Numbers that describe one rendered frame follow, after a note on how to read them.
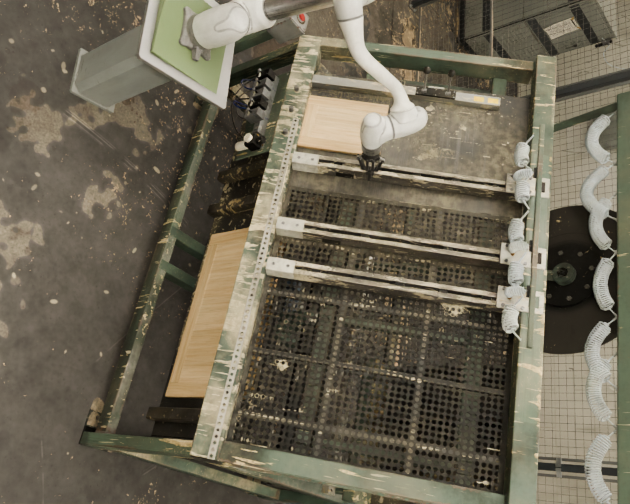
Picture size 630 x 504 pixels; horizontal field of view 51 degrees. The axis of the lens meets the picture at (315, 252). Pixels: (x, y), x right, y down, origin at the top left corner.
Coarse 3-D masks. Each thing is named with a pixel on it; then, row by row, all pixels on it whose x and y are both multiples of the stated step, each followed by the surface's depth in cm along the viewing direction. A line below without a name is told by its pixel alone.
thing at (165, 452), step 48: (288, 48) 357; (192, 144) 372; (240, 192) 365; (144, 288) 335; (288, 288) 369; (144, 336) 325; (96, 432) 305; (192, 432) 302; (240, 432) 284; (288, 432) 324; (240, 480) 364; (288, 480) 305
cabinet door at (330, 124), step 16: (320, 96) 336; (320, 112) 332; (336, 112) 331; (352, 112) 331; (368, 112) 330; (384, 112) 330; (304, 128) 328; (320, 128) 328; (336, 128) 327; (352, 128) 327; (304, 144) 323; (320, 144) 323; (336, 144) 323; (352, 144) 322
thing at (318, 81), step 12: (312, 84) 339; (324, 84) 337; (336, 84) 336; (348, 84) 336; (360, 84) 335; (372, 84) 335; (408, 96) 333; (420, 96) 331; (456, 96) 330; (468, 96) 329; (480, 96) 329; (492, 108) 329
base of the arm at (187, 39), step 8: (184, 8) 288; (184, 16) 288; (192, 16) 288; (184, 24) 287; (184, 32) 286; (192, 32) 285; (184, 40) 286; (192, 40) 287; (192, 48) 290; (200, 48) 290; (192, 56) 290; (208, 56) 298
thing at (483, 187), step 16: (304, 160) 313; (320, 160) 314; (336, 160) 312; (352, 160) 312; (352, 176) 314; (384, 176) 309; (400, 176) 307; (416, 176) 307; (432, 176) 308; (448, 176) 306; (464, 176) 306; (512, 176) 300; (528, 176) 287; (464, 192) 308; (480, 192) 306; (496, 192) 303; (512, 192) 297
